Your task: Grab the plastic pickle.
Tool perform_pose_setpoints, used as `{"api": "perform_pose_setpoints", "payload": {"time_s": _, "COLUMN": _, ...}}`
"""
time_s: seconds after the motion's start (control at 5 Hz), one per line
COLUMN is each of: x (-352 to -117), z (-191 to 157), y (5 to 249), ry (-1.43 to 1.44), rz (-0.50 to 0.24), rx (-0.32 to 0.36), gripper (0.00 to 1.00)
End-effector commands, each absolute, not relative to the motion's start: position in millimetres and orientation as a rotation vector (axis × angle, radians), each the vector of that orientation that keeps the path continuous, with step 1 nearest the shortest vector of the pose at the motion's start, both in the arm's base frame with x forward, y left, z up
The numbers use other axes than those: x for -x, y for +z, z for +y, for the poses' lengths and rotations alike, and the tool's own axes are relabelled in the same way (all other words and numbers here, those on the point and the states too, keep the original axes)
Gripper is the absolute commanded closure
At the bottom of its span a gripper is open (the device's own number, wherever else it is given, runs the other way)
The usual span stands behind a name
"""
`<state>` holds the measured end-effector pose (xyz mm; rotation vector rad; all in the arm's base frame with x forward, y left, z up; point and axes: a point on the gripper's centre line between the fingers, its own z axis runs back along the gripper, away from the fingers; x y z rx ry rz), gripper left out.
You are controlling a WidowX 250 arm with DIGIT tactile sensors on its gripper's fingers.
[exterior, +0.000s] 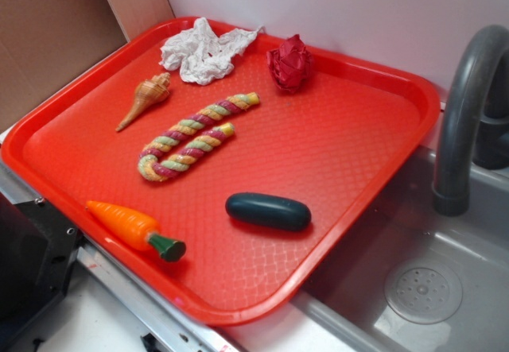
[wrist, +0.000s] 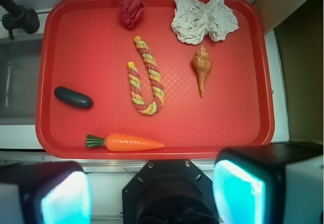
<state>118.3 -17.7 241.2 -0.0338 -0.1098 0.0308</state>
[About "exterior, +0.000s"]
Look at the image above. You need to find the grey plastic sink basin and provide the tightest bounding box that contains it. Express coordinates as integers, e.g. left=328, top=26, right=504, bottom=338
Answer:
left=293, top=145, right=509, bottom=352

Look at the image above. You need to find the crumpled white paper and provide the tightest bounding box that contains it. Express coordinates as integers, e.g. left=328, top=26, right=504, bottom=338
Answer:
left=159, top=17, right=264, bottom=86

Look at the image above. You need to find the grey toy faucet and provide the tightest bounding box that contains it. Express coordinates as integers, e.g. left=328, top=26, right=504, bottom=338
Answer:
left=433, top=25, right=508, bottom=216

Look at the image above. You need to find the orange plastic carrot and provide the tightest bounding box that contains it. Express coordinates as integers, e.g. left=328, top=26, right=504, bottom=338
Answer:
left=86, top=200, right=187, bottom=262

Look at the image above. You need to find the brown conch seashell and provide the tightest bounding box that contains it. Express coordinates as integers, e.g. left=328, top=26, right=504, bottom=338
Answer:
left=115, top=72, right=171, bottom=132

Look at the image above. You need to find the red plastic tray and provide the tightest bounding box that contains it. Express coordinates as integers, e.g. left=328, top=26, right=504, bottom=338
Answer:
left=2, top=17, right=440, bottom=326

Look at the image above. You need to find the crumpled red paper ball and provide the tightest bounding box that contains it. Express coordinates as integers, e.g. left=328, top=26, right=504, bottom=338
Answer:
left=266, top=34, right=313, bottom=94

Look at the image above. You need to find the dark green plastic pickle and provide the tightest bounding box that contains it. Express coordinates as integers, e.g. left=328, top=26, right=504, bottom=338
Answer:
left=225, top=192, right=312, bottom=232

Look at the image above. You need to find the brown cardboard panel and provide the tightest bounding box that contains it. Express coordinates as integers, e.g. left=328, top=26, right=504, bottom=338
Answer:
left=1, top=0, right=174, bottom=131

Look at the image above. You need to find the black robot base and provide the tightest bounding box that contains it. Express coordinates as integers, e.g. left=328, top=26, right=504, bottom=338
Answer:
left=1, top=196, right=80, bottom=342

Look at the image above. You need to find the multicolour twisted rope toy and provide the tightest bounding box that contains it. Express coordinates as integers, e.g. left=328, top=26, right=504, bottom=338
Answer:
left=137, top=92, right=260, bottom=182

